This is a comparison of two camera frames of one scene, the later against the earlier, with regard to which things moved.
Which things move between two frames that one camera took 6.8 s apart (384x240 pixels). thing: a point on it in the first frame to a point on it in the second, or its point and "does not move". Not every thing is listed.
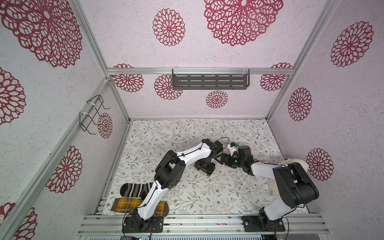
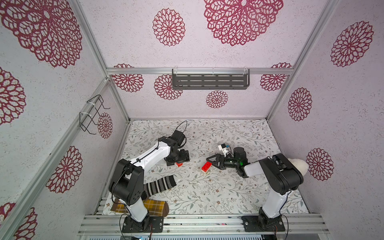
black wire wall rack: (85, 119) does not move
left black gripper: (209, 170) to (185, 157)
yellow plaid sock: (129, 205) does not move
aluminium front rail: (108, 225) does not move
